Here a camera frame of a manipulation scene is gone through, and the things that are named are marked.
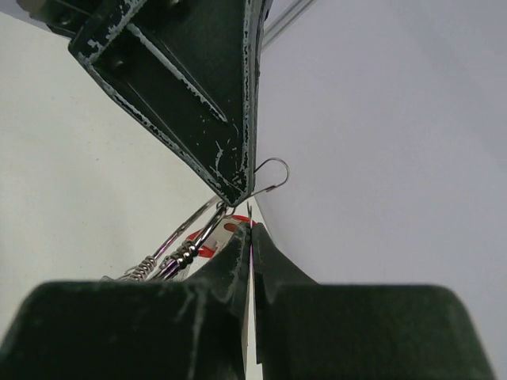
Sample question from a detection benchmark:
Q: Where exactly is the left aluminium frame post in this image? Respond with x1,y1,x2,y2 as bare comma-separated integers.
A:
261,0,315,51

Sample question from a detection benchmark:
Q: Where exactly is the key with red tag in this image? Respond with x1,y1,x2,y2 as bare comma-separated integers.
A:
198,215,250,259

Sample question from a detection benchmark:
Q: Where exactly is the metal keyring with clips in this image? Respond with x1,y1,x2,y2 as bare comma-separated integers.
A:
101,157,291,284

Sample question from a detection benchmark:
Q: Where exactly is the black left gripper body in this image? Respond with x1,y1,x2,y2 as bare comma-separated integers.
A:
15,0,104,39

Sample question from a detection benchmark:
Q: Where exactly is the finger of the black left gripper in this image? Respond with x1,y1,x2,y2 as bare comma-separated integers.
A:
69,1,264,206

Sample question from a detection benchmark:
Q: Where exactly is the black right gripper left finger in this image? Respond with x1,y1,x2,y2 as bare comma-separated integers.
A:
1,223,250,379

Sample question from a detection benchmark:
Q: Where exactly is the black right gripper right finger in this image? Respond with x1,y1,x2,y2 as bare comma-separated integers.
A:
251,223,495,379

